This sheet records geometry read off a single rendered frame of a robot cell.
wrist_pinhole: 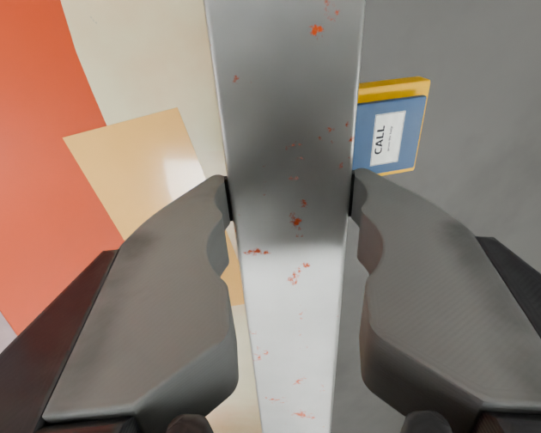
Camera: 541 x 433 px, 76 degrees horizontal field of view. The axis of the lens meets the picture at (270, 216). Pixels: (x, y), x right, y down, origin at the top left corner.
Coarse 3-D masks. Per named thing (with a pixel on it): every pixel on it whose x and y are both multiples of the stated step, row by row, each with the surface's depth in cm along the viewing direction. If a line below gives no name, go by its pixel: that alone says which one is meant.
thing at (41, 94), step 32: (0, 0) 11; (32, 0) 11; (0, 32) 12; (32, 32) 12; (64, 32) 12; (0, 64) 12; (32, 64) 12; (64, 64) 12; (0, 96) 13; (32, 96) 13; (64, 96) 13; (0, 128) 13; (32, 128) 13; (64, 128) 13; (96, 128) 13; (0, 160) 14
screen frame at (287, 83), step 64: (256, 0) 8; (320, 0) 8; (256, 64) 9; (320, 64) 9; (256, 128) 10; (320, 128) 10; (256, 192) 11; (320, 192) 11; (256, 256) 12; (320, 256) 12; (256, 320) 14; (320, 320) 14; (256, 384) 16; (320, 384) 16
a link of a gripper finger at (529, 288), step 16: (480, 240) 8; (496, 240) 8; (496, 256) 7; (512, 256) 7; (512, 272) 7; (528, 272) 7; (512, 288) 6; (528, 288) 6; (528, 304) 6; (480, 416) 5; (496, 416) 5; (512, 416) 5; (528, 416) 5; (480, 432) 5; (496, 432) 4; (512, 432) 4; (528, 432) 4
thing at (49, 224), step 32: (32, 160) 14; (64, 160) 14; (0, 192) 15; (32, 192) 15; (64, 192) 15; (0, 224) 16; (32, 224) 16; (64, 224) 16; (96, 224) 16; (0, 256) 17; (32, 256) 17; (64, 256) 17; (96, 256) 17; (0, 288) 18; (32, 288) 18; (64, 288) 18; (0, 320) 19; (32, 320) 19; (0, 352) 21
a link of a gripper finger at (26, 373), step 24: (96, 264) 8; (72, 288) 7; (96, 288) 7; (48, 312) 6; (72, 312) 6; (24, 336) 6; (48, 336) 6; (72, 336) 6; (0, 360) 6; (24, 360) 6; (48, 360) 6; (0, 384) 5; (24, 384) 5; (48, 384) 5; (0, 408) 5; (24, 408) 5; (0, 432) 5; (24, 432) 5; (48, 432) 5; (72, 432) 5; (96, 432) 5; (120, 432) 5
